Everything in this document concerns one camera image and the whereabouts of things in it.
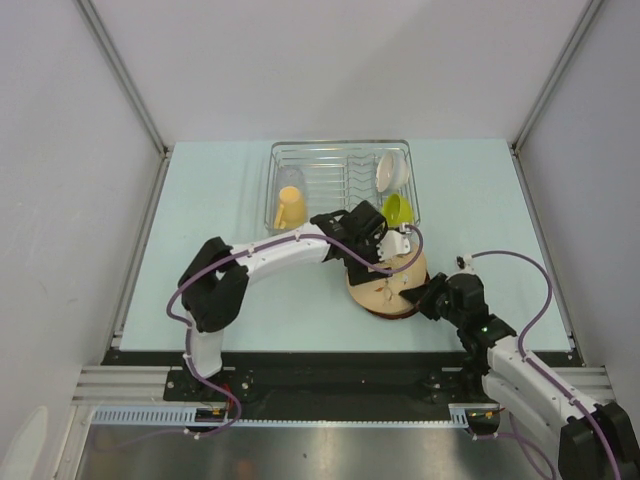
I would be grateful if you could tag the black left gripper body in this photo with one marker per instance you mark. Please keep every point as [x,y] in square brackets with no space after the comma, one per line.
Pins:
[367,248]

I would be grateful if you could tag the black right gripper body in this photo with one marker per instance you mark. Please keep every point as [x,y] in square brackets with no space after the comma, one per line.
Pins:
[446,311]

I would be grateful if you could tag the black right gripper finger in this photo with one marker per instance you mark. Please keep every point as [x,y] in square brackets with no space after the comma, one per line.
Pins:
[425,294]
[430,311]

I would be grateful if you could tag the beige bird pattern plate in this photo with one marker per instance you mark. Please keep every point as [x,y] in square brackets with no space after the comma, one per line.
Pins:
[382,297]

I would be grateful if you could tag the lime green bowl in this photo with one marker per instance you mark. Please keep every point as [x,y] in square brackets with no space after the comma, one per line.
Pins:
[397,210]

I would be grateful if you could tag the metal wire dish rack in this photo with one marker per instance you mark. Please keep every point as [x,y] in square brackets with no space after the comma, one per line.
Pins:
[339,175]

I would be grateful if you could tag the white bowl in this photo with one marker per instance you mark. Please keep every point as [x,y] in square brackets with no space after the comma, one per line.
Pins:
[392,172]

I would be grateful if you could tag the cream yellow handled mug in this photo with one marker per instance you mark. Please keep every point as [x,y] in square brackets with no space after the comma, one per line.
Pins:
[291,209]

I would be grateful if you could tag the clear glass cup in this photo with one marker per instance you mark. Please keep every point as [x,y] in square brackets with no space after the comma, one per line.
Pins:
[290,176]

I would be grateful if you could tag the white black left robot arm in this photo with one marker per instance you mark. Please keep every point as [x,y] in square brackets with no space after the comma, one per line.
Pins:
[213,287]

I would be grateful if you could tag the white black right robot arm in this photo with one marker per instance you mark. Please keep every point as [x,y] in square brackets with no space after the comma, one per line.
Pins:
[593,440]

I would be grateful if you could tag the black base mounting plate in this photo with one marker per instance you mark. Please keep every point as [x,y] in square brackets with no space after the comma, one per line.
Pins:
[343,387]

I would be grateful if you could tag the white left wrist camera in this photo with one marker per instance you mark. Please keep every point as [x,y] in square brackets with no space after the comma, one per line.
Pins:
[395,242]

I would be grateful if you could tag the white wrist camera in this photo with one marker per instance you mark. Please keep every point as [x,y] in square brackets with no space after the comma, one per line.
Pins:
[395,242]
[464,264]

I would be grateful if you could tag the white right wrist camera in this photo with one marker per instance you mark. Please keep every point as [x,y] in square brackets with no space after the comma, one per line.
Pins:
[464,264]

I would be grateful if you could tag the aluminium front rail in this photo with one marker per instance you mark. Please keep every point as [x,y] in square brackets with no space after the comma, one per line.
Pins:
[120,385]

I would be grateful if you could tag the light blue cable duct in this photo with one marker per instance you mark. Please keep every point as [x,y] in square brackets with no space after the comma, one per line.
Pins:
[144,415]

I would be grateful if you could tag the aluminium frame post right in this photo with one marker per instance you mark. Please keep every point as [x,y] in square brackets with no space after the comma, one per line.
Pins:
[577,36]

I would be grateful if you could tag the aluminium frame post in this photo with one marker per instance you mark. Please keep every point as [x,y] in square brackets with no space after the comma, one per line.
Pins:
[577,36]
[114,61]

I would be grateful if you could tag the aluminium frame post left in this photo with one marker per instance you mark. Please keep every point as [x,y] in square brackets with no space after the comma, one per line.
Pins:
[114,61]

